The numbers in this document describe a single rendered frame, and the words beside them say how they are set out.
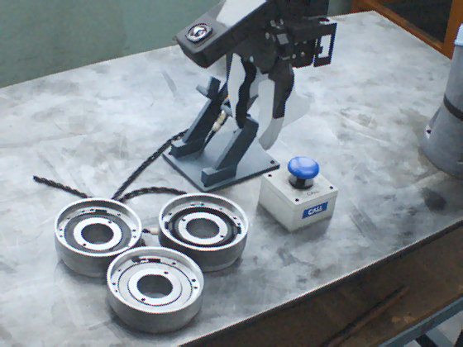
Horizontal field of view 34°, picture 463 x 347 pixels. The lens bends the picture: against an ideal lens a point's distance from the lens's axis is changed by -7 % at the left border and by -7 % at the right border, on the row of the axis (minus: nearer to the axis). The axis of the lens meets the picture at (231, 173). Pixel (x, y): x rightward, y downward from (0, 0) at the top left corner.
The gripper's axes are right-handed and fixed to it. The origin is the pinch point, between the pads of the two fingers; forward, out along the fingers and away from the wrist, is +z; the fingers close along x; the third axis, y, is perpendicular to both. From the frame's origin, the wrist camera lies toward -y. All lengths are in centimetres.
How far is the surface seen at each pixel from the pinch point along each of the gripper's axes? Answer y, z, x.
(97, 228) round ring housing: -14.7, 14.1, 7.6
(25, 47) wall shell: 34, 70, 162
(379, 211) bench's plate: 21.3, 16.2, -3.9
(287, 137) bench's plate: 20.4, 16.2, 15.9
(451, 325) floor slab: 93, 96, 15
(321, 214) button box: 12.2, 14.9, -1.8
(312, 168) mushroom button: 11.2, 8.8, 0.4
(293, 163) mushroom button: 9.5, 8.8, 2.2
